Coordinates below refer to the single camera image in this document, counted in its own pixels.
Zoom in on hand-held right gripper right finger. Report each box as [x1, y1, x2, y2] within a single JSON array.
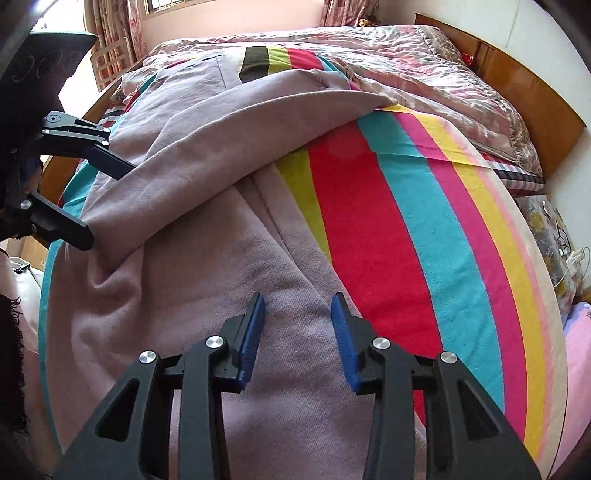
[[331, 292, 542, 480]]

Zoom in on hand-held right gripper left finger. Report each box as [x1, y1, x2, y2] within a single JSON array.
[[53, 292, 267, 480]]

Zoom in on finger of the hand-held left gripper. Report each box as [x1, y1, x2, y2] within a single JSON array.
[[21, 193, 95, 252], [41, 111, 137, 181]]

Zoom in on lilac pants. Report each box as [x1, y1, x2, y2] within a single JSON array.
[[46, 50, 429, 480]]

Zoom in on wooden chair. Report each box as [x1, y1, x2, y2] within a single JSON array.
[[90, 37, 137, 90]]

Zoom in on floral curtain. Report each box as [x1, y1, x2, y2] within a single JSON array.
[[321, 0, 368, 27], [88, 0, 148, 88]]

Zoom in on dark fuzzy cloth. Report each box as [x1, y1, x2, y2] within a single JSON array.
[[0, 295, 29, 439]]

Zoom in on rainbow striped blanket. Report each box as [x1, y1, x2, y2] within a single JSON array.
[[39, 45, 568, 480]]

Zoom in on bedside table with floral cloth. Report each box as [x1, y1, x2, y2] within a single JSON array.
[[515, 194, 585, 315]]

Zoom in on eyeglasses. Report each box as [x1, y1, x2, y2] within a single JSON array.
[[538, 203, 573, 252]]

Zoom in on plaid mattress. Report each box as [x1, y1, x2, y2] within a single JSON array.
[[478, 150, 548, 195]]

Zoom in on pink satin quilt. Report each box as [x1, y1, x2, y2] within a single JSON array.
[[122, 24, 543, 178]]

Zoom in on wooden headboard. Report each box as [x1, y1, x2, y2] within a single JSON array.
[[414, 12, 587, 178]]

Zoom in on wooden bed frame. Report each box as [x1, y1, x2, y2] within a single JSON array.
[[41, 69, 139, 208]]

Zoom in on window with brown frame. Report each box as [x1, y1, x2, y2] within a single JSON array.
[[145, 0, 324, 14]]

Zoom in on white charger with cable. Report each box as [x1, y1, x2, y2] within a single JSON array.
[[556, 247, 591, 282]]

